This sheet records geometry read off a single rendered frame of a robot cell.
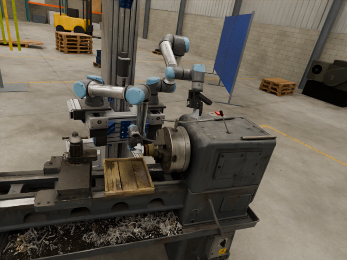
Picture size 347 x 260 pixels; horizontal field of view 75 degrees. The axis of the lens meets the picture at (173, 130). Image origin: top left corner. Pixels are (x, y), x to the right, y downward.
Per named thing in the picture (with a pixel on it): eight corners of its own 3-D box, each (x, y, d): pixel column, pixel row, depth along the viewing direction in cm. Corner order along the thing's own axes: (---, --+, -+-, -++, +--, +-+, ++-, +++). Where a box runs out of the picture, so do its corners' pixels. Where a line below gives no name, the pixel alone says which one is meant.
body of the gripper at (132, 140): (130, 151, 151) (128, 142, 162) (142, 150, 154) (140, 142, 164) (130, 141, 148) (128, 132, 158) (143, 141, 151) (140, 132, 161)
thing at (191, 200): (210, 218, 247) (231, 151, 210) (233, 259, 207) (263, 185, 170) (157, 226, 227) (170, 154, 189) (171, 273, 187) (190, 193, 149)
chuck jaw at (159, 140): (167, 145, 157) (166, 128, 160) (169, 144, 153) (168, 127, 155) (152, 145, 153) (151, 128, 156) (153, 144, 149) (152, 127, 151)
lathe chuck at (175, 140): (167, 152, 177) (174, 117, 161) (179, 181, 152) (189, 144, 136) (156, 152, 174) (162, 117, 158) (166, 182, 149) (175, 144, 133)
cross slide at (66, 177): (89, 152, 163) (89, 147, 161) (89, 194, 127) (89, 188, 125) (64, 153, 157) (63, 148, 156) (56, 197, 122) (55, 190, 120)
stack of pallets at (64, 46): (83, 50, 1037) (83, 33, 1006) (93, 54, 989) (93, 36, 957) (54, 49, 949) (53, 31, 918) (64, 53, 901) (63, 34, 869)
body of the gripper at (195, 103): (186, 108, 147) (187, 88, 145) (198, 108, 149) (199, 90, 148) (191, 109, 139) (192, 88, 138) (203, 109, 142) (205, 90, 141)
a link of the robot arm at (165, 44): (156, 29, 168) (169, 68, 138) (170, 31, 172) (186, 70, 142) (154, 43, 177) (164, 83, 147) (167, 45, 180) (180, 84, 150)
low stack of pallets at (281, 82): (273, 87, 943) (277, 77, 924) (294, 94, 886) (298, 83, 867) (257, 89, 866) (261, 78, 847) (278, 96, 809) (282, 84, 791)
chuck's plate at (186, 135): (171, 152, 178) (178, 117, 162) (184, 181, 153) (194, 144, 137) (167, 152, 177) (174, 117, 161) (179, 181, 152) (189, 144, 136)
